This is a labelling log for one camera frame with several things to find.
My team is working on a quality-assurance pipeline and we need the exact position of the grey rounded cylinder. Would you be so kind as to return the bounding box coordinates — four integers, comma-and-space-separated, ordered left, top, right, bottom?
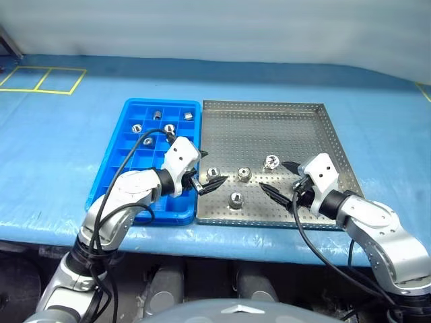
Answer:
235, 268, 280, 303
143, 265, 185, 319

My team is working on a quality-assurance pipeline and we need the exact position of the grey robot torso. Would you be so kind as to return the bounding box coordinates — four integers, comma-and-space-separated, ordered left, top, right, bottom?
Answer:
137, 299, 344, 323

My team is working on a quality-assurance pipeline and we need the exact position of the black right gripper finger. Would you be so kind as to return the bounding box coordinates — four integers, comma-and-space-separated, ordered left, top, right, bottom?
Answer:
259, 182, 294, 213
281, 161, 302, 176

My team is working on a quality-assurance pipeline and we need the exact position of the perforated metal tray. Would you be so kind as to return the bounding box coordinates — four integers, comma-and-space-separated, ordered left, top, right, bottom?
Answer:
195, 99, 366, 231

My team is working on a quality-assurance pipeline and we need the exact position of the blue plastic table cover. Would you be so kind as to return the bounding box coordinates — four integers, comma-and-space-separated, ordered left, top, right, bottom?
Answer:
0, 53, 431, 268

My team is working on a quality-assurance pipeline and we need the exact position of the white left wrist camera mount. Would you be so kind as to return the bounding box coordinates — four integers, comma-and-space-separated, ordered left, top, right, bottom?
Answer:
160, 136, 201, 198

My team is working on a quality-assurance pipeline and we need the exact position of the grey metal frame bar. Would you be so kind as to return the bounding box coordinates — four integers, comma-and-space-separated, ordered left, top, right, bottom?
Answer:
0, 25, 24, 61

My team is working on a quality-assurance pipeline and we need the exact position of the yellow tape strip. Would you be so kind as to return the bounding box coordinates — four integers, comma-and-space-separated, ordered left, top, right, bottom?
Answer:
416, 82, 431, 104

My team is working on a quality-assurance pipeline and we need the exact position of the blue compartment tray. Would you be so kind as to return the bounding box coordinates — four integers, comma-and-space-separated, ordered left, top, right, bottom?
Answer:
86, 98, 202, 225

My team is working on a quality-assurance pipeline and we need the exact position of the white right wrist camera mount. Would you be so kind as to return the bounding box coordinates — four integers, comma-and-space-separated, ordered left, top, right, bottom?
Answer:
298, 153, 339, 216

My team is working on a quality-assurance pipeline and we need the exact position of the yellow tape double square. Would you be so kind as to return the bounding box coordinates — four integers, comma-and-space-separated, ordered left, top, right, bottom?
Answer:
0, 66, 88, 96

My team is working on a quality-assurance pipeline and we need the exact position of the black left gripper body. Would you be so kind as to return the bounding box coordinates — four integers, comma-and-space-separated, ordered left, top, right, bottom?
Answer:
181, 169, 203, 196

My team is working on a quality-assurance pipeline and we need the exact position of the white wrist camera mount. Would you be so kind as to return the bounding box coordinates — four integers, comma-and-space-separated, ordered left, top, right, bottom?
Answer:
298, 153, 339, 216
160, 136, 201, 198

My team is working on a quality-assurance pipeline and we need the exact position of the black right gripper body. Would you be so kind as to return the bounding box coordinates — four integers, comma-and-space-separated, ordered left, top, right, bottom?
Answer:
291, 176, 315, 207

